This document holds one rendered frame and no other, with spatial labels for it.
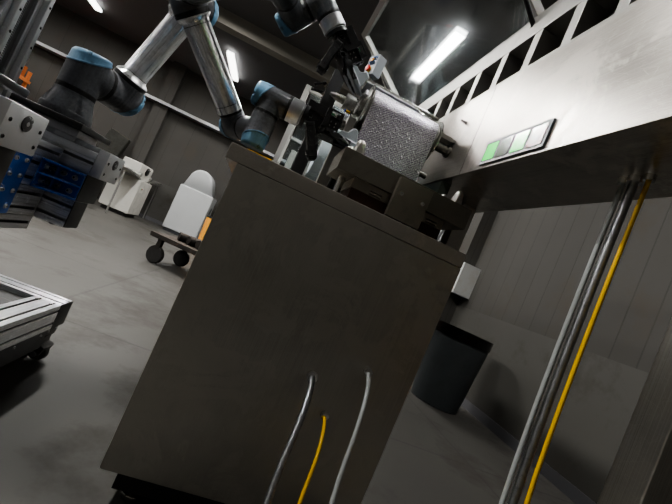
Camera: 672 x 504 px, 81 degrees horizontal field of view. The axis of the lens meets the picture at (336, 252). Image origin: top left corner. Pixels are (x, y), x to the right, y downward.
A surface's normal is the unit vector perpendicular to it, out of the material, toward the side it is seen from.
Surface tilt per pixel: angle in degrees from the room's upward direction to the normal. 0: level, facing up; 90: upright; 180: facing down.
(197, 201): 90
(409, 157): 90
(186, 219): 90
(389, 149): 90
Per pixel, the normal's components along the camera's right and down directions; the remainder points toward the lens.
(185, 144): 0.18, 0.04
